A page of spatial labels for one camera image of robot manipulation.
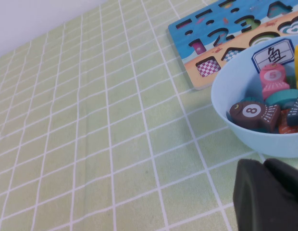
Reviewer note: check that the colourful wooden puzzle board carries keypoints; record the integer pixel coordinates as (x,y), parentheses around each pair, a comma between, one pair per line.
(187,31)

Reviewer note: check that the green checkered tablecloth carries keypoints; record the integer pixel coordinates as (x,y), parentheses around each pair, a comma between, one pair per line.
(91,120)

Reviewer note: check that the white fish character label card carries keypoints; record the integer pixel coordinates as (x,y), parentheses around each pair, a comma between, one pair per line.
(262,57)

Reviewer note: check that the brown fish piece number eight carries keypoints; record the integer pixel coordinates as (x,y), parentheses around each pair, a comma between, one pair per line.
(238,115)

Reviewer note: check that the pink fish piece number five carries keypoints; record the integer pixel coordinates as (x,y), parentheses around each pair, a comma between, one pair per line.
(272,86)

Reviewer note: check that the dark teal fish piece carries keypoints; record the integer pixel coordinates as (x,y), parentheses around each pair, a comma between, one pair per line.
(295,118)

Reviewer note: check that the teal wooden fish piece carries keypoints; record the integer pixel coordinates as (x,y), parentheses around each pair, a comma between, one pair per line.
(281,96)

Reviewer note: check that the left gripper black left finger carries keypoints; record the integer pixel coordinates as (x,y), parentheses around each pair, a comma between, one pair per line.
(254,204)

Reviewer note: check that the orange wooden fish piece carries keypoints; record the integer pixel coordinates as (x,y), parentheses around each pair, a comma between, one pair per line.
(287,128)

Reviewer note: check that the green wooden fish piece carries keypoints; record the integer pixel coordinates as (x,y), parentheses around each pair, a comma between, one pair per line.
(291,81)

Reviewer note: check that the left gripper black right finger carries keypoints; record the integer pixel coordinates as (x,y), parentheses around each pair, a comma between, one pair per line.
(288,178)

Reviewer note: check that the light blue bowl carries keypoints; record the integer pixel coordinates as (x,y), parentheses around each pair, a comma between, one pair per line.
(235,79)

